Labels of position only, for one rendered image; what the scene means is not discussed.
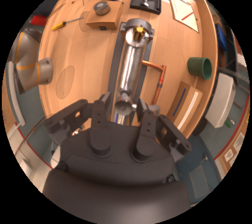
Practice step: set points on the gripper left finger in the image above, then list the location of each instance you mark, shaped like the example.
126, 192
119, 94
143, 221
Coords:
100, 122

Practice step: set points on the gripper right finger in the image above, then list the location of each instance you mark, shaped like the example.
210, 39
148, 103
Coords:
147, 130

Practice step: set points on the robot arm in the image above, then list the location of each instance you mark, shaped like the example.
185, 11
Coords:
29, 57

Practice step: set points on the grey diverter lever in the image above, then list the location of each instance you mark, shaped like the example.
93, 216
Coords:
154, 109

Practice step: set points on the chrome bar mixer body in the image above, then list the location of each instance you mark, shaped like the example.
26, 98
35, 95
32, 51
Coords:
129, 65

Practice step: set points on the brown knob stand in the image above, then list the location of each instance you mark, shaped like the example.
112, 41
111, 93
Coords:
108, 18

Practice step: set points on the grey round knob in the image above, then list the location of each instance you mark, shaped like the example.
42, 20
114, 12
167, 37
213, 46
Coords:
102, 8

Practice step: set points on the brown box with stripes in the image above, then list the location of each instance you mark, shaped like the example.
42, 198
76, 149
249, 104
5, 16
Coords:
188, 104

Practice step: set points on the bent copper pipe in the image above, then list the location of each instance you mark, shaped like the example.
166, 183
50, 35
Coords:
159, 79

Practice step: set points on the blue door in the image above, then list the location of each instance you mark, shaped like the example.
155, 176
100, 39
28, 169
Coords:
198, 176

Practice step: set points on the white box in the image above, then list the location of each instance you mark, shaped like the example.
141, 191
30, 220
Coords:
221, 100

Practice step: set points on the green cup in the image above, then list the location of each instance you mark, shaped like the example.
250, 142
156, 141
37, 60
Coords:
198, 68

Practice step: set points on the brown notice board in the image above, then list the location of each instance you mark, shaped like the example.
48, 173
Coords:
234, 148

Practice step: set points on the brass splined spindle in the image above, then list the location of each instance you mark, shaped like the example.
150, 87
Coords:
138, 32

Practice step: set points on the red toolbox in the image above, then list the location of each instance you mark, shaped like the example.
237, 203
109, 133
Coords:
39, 20

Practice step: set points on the red pencil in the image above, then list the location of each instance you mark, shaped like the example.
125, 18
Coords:
187, 16

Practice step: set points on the brown clipboard with paper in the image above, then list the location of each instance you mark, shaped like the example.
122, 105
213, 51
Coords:
185, 13

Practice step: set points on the small black hex key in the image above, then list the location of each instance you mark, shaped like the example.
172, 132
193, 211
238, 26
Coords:
84, 0

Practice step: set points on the black parts tray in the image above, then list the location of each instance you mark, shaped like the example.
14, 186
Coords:
136, 1

